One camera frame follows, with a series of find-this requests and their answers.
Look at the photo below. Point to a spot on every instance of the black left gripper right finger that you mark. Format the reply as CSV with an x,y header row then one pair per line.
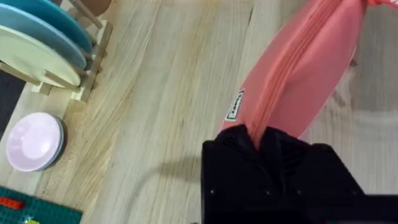
x,y
311,171

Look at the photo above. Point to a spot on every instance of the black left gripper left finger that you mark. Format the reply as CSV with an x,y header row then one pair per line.
x,y
236,168

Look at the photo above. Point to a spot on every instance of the pink soft zip bag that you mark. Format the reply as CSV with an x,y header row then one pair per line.
x,y
303,68

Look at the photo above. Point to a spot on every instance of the grey-blue bowl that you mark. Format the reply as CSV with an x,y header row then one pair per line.
x,y
62,140

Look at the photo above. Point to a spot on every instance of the wooden peg plate rack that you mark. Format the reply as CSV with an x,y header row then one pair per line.
x,y
90,62

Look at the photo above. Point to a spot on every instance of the pale pink bowl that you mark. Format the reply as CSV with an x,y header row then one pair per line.
x,y
32,141

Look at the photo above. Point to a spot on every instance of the green board with toy blocks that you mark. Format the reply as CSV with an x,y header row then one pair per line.
x,y
34,210

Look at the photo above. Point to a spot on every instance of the brown round wooden object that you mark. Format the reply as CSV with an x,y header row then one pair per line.
x,y
97,6

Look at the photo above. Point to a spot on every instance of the teal plate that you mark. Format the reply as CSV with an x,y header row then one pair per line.
x,y
66,23

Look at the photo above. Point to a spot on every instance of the cream plate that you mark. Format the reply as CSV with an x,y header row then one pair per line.
x,y
34,59

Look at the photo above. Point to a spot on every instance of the light blue plate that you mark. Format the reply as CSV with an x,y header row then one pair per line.
x,y
46,37

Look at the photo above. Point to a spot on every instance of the dark flat mat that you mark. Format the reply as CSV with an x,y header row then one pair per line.
x,y
8,99

